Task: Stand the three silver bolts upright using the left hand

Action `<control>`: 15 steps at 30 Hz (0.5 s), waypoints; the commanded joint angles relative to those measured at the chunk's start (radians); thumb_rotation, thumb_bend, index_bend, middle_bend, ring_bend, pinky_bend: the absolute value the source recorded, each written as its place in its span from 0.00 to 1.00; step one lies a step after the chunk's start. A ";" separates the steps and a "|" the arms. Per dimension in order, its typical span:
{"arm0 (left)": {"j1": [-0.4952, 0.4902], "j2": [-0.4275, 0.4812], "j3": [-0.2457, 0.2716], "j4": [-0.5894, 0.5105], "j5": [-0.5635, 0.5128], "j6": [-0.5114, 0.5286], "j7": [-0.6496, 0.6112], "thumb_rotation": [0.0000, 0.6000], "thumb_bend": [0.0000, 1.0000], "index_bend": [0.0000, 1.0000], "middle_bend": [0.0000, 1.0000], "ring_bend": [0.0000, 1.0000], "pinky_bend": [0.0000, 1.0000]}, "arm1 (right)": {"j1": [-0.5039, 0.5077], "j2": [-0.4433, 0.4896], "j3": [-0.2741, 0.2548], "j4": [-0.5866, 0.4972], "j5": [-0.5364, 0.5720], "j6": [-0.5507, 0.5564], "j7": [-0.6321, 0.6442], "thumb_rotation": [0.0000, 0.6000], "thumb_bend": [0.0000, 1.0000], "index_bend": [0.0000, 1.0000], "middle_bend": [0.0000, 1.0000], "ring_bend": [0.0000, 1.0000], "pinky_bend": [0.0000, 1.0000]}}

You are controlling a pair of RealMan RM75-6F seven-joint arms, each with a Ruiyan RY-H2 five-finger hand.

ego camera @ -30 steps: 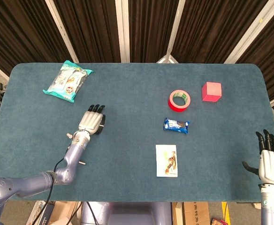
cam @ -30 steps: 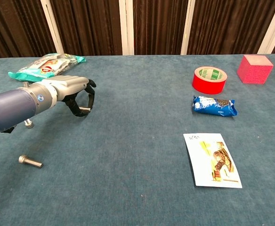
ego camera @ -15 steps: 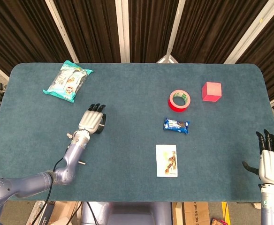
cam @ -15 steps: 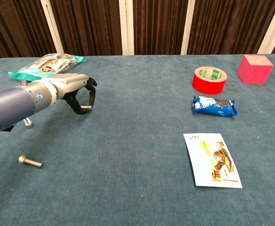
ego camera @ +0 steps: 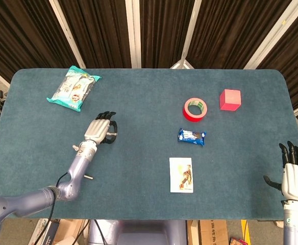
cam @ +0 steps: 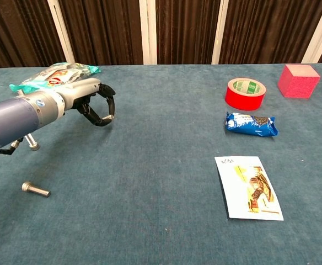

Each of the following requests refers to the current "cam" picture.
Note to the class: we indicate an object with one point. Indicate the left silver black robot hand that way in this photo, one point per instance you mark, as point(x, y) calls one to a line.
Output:
point(81, 89)

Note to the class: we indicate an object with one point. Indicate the metal bolt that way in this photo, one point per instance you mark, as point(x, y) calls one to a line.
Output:
point(37, 190)
point(32, 143)
point(107, 118)

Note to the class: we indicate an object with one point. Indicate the left purple robot arm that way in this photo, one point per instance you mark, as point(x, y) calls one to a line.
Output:
point(6, 118)

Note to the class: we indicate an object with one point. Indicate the teal snack bag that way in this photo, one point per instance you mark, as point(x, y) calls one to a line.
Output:
point(59, 73)

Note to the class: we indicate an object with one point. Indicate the teal felt table cover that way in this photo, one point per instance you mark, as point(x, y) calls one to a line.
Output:
point(150, 165)

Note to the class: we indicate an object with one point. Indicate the red tape roll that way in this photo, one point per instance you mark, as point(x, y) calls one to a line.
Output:
point(241, 100)

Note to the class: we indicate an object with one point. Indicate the blue cookie packet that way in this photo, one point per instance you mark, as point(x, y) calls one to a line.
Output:
point(249, 125)

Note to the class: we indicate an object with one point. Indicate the white picture card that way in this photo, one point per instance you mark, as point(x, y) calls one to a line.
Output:
point(232, 193)

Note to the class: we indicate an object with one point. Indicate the pink red cube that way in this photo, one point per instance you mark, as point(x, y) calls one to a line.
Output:
point(299, 82)

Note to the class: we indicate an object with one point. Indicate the white frame post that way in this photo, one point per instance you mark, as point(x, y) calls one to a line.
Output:
point(319, 30)
point(60, 30)
point(147, 33)
point(219, 33)

